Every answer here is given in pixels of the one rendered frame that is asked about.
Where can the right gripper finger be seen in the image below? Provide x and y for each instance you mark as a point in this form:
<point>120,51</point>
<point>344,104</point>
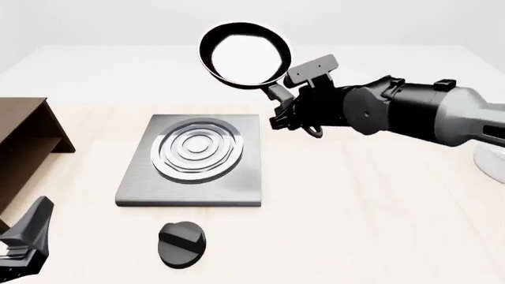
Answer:
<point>285,99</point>
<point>282,121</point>

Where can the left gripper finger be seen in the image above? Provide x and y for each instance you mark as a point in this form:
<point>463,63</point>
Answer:
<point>37,220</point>

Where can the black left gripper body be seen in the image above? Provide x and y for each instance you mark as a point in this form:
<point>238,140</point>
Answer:
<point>19,263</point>

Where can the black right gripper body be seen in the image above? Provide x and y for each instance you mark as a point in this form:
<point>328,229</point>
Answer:
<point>319,105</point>

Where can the black frying pan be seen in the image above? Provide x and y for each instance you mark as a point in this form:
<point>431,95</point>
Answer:
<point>205,44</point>

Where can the silver-grey right robot arm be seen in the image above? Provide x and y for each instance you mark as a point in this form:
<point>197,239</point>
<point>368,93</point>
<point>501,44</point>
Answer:
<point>418,112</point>

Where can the flat grey stove plate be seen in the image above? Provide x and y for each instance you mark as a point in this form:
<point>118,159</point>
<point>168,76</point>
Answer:
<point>189,183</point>

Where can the round black stove knob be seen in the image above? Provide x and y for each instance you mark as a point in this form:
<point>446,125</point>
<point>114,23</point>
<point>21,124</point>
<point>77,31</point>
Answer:
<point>181,248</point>

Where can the brown wooden cabinet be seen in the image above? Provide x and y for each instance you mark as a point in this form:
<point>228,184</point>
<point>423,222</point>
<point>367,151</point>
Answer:
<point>27,130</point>

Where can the white rounded vessel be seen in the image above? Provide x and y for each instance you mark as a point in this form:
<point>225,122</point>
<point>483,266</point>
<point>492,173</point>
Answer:
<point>491,165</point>

